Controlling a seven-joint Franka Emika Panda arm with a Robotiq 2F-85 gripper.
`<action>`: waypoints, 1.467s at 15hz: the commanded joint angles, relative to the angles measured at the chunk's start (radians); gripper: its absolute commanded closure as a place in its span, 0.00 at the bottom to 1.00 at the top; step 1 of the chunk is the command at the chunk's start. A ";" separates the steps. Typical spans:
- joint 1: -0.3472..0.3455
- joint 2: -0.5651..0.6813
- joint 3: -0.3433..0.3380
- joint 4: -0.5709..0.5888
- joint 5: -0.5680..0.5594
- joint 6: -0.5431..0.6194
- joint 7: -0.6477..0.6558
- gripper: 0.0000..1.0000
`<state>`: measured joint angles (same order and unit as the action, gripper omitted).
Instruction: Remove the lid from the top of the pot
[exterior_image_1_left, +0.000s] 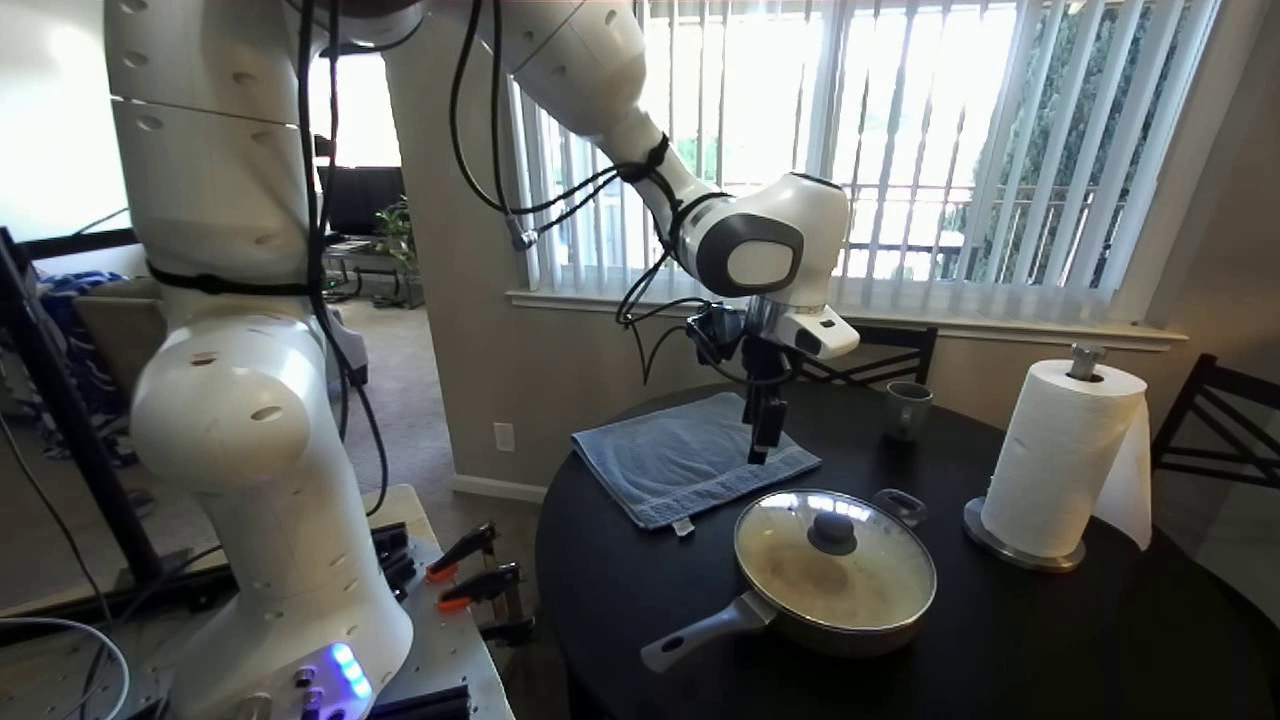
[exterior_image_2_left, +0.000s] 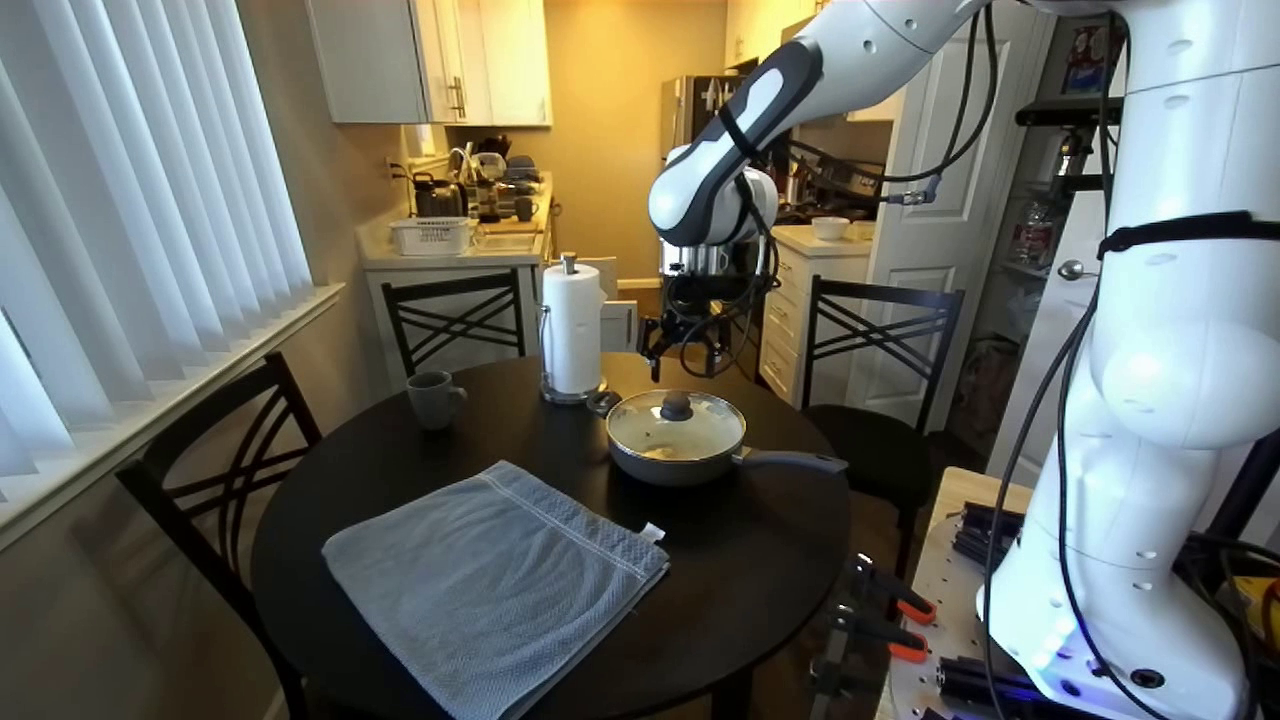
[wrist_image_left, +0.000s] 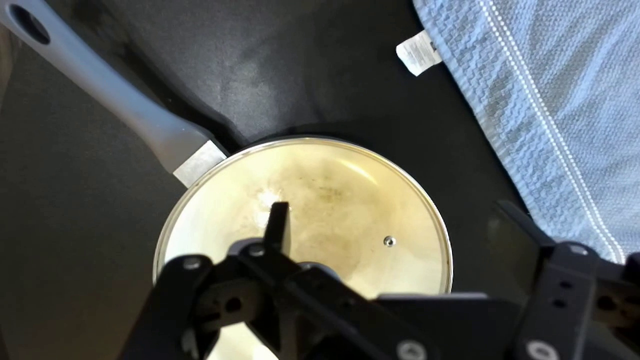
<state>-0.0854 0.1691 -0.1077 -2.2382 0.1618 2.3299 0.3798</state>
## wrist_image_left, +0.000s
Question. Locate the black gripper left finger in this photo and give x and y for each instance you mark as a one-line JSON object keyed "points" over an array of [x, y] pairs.
{"points": [[220, 312]]}

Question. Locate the round glass pot lid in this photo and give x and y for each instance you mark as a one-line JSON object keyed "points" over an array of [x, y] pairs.
{"points": [[333, 201]]}

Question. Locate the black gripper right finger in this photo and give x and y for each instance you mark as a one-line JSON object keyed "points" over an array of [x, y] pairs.
{"points": [[573, 307]]}

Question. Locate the blue folded towel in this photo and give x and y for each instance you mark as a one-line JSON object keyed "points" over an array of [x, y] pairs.
{"points": [[567, 101]]}

